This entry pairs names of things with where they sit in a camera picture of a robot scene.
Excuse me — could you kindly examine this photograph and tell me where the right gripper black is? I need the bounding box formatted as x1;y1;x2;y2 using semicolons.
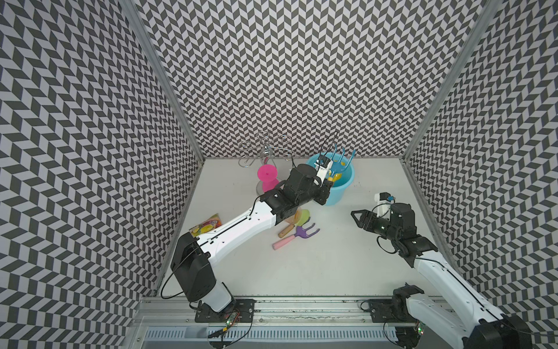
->
350;209;400;241

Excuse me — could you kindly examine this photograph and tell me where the green trowel wooden handle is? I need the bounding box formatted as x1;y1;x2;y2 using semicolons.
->
278;209;310;238

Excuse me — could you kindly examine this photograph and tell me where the yellow toy shovel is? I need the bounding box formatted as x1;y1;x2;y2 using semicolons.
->
328;161;347;183

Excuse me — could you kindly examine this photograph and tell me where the blue rake yellow handle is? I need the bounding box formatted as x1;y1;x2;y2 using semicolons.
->
330;143;356;177

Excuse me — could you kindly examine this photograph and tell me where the purple rake pink handle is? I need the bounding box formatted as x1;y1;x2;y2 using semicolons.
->
272;223;320;250

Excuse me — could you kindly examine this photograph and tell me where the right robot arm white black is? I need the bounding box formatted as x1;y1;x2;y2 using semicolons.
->
351;203;533;348

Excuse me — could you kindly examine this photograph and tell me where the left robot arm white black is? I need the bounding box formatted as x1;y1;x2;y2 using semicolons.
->
169;160;333;313

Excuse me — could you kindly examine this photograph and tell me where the turquoise plastic bucket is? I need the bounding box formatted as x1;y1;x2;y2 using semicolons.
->
306;154;355;206

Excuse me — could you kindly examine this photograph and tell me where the orange candy bag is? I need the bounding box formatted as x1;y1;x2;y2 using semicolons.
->
189;214;222;237

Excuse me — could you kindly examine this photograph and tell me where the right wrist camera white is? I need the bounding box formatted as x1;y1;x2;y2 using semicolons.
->
374;192;395;218

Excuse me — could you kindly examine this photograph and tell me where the chrome wire glass rack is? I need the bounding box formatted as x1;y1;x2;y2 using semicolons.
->
238;133;295;196

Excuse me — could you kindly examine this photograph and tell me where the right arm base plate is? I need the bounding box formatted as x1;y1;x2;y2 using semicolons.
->
364;299;419;324

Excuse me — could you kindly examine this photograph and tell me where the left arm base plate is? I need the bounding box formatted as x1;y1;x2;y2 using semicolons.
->
195;298;256;324

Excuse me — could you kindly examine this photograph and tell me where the aluminium front rail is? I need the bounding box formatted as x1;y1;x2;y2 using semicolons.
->
126;295;480;349

